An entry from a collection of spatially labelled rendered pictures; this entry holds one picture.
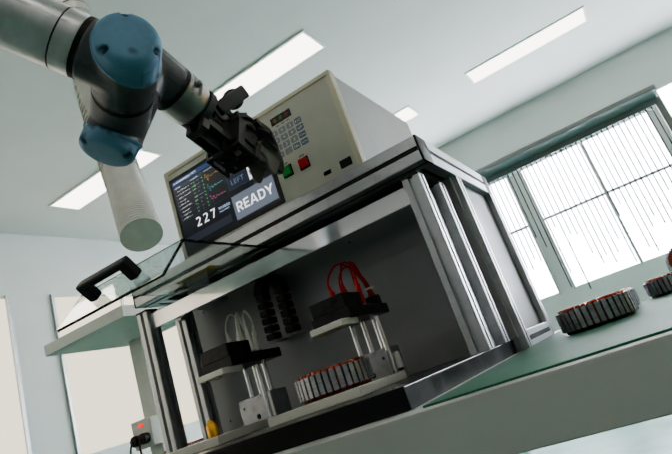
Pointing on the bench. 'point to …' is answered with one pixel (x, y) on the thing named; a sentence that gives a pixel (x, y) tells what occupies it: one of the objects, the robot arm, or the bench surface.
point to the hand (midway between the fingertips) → (277, 165)
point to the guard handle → (107, 277)
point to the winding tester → (313, 139)
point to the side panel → (506, 267)
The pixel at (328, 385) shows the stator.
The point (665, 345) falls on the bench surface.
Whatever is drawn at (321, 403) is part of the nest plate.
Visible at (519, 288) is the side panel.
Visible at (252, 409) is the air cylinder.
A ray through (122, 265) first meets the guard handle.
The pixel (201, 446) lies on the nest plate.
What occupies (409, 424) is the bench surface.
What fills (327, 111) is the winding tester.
